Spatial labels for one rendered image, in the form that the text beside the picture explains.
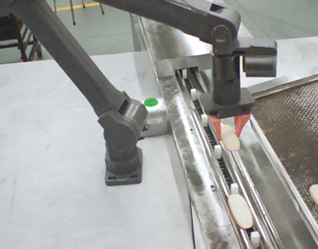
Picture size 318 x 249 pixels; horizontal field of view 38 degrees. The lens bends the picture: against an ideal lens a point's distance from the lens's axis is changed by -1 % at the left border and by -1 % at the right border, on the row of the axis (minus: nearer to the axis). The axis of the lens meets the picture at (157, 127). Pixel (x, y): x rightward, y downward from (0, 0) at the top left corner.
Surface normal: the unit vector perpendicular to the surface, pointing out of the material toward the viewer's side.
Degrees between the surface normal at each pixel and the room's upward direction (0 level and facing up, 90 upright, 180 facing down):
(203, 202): 0
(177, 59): 90
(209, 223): 0
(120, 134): 90
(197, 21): 87
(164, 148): 0
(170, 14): 91
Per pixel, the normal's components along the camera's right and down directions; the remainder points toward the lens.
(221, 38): -0.24, 0.55
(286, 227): -0.09, -0.83
